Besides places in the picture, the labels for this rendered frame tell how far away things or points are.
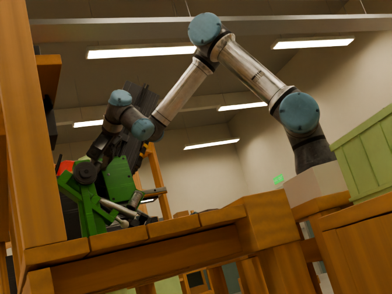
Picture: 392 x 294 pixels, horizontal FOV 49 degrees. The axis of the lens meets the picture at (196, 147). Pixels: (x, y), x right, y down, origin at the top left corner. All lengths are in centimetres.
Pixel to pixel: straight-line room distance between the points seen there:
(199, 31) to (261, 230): 68
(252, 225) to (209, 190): 1051
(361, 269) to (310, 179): 39
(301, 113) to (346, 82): 732
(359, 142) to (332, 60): 784
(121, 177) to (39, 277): 83
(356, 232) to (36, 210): 72
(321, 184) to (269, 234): 27
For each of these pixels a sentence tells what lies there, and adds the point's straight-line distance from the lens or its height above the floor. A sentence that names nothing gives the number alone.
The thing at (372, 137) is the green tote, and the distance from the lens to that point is 103.
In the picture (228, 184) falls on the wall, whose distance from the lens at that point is 1194.
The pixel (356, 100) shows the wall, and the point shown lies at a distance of 846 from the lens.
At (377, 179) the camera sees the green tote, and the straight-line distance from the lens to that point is 105.
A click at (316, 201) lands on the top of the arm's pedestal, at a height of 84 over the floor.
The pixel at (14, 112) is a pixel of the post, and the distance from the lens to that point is 110.
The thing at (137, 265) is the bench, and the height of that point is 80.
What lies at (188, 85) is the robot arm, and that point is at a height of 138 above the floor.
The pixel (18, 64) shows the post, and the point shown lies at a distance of 116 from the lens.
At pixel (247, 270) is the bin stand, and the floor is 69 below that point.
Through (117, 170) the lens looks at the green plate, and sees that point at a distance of 176.
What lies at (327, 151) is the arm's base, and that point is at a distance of 144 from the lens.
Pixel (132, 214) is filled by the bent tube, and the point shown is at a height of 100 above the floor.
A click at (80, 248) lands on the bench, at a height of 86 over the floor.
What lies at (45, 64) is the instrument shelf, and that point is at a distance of 151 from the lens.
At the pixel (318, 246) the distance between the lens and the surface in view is 131.
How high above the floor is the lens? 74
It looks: 16 degrees up
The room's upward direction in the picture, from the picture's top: 15 degrees counter-clockwise
